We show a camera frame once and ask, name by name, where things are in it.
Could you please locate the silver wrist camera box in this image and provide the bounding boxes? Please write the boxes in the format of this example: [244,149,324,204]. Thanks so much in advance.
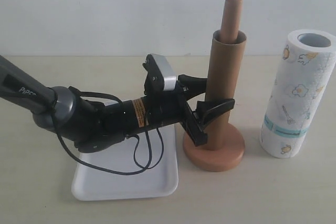
[142,54,177,96]

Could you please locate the white rectangular plastic tray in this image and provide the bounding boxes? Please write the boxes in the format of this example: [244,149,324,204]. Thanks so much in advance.
[71,125,179,201]

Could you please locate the black camera cable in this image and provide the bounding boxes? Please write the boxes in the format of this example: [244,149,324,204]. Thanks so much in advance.
[54,87,165,176]

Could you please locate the printed white paper towel roll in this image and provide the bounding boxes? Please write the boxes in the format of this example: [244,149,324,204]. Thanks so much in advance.
[259,29,335,158]

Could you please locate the wooden paper towel holder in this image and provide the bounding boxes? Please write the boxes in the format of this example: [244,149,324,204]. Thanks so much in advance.
[183,0,244,172]

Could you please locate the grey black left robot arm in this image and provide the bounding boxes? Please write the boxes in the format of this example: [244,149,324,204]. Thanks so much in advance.
[1,54,235,153]

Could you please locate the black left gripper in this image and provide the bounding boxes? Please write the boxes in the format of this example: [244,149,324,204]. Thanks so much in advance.
[124,74,235,146]

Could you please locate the brown cardboard tube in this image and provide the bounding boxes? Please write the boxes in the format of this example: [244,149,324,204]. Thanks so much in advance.
[205,30,247,156]

